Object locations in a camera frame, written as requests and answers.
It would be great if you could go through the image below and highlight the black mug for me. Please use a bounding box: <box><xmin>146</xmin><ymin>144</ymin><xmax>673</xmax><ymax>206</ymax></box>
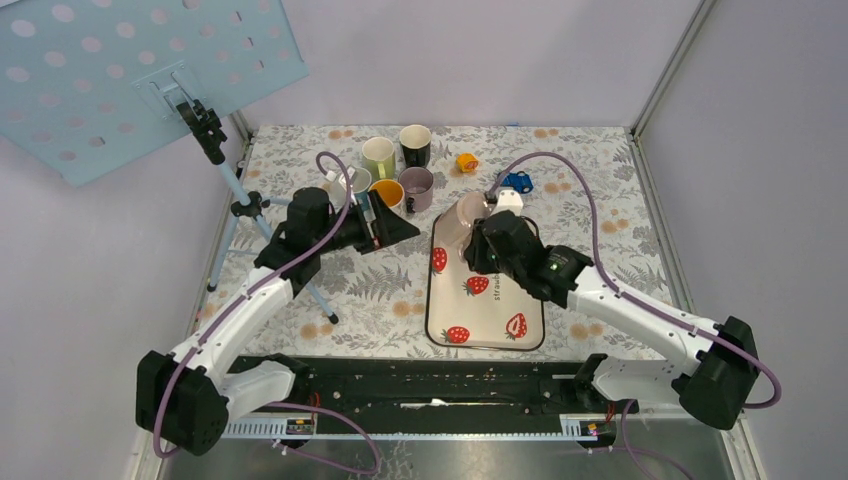
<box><xmin>399</xmin><ymin>124</ymin><xmax>432</xmax><ymax>168</ymax></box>

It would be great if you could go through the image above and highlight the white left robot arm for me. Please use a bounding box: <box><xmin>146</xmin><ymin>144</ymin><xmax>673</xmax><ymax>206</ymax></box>
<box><xmin>135</xmin><ymin>187</ymin><xmax>420</xmax><ymax>456</ymax></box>

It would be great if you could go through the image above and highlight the blue tripod stand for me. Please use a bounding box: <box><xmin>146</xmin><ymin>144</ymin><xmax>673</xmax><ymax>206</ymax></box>
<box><xmin>175</xmin><ymin>99</ymin><xmax>340</xmax><ymax>326</ymax></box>

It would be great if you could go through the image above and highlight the white strawberry tray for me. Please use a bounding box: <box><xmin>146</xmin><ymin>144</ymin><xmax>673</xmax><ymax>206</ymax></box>
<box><xmin>425</xmin><ymin>219</ymin><xmax>545</xmax><ymax>352</ymax></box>

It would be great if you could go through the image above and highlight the white floral mug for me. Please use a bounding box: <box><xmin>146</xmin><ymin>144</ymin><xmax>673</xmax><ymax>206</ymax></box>
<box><xmin>369</xmin><ymin>179</ymin><xmax>406</xmax><ymax>215</ymax></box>

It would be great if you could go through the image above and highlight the blue dotted mug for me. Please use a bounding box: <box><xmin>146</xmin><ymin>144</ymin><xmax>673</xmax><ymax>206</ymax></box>
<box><xmin>355</xmin><ymin>167</ymin><xmax>372</xmax><ymax>211</ymax></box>

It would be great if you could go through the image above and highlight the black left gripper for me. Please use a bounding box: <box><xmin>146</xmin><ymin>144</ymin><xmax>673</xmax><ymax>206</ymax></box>
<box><xmin>313</xmin><ymin>189</ymin><xmax>420</xmax><ymax>254</ymax></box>

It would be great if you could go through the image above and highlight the blue toy car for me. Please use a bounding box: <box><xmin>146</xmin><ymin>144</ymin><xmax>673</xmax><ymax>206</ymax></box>
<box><xmin>500</xmin><ymin>171</ymin><xmax>534</xmax><ymax>195</ymax></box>

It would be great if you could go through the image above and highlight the green octagonal mug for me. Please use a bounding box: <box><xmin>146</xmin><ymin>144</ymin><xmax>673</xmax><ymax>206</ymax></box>
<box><xmin>361</xmin><ymin>137</ymin><xmax>396</xmax><ymax>181</ymax></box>

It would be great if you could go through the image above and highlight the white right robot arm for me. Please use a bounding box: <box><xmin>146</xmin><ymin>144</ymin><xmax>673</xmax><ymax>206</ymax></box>
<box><xmin>464</xmin><ymin>211</ymin><xmax>764</xmax><ymax>430</ymax></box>

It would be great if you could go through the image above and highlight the yellow toy car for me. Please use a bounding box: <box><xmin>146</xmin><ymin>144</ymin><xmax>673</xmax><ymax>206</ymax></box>
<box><xmin>456</xmin><ymin>153</ymin><xmax>480</xmax><ymax>174</ymax></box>

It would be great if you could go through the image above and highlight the blue perforated stand plate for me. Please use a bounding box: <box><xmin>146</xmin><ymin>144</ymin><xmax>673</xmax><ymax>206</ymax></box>
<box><xmin>1</xmin><ymin>1</ymin><xmax>308</xmax><ymax>186</ymax></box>

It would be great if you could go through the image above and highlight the tall pale pink mug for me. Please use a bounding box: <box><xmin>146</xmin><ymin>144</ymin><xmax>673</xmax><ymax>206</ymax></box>
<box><xmin>434</xmin><ymin>191</ymin><xmax>490</xmax><ymax>246</ymax></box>

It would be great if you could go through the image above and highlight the purple mug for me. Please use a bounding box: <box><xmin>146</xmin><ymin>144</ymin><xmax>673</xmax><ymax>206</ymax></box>
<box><xmin>398</xmin><ymin>167</ymin><xmax>435</xmax><ymax>214</ymax></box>

